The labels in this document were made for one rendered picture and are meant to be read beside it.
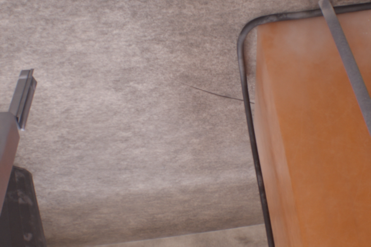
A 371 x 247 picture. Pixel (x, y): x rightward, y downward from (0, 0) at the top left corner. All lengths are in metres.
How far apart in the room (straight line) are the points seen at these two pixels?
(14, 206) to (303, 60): 0.91
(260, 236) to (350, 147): 1.76
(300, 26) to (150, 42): 0.29
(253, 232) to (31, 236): 1.37
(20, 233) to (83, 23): 0.73
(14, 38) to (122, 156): 0.69
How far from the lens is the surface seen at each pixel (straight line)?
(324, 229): 1.03
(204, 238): 2.78
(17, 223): 1.66
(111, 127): 1.53
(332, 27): 1.10
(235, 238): 2.79
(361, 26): 1.20
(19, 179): 1.74
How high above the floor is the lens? 0.61
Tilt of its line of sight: 24 degrees down
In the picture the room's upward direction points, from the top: 172 degrees clockwise
